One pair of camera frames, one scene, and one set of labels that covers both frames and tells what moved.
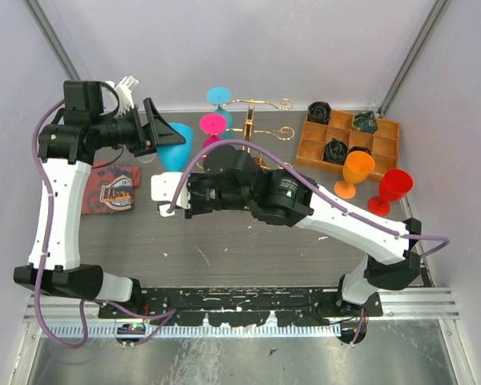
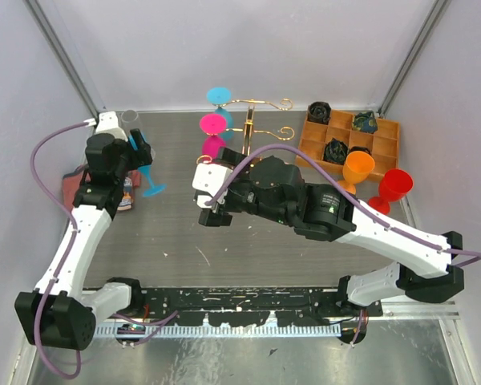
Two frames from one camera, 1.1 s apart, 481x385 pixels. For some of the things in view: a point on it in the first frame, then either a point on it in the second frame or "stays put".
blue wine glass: (177, 157) -> (147, 171)
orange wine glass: (357, 164) stays put
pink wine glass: (212, 125) stays put
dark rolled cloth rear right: (365, 121) stays put
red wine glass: (394, 184) stays put
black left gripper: (160, 131) -> (142, 156)
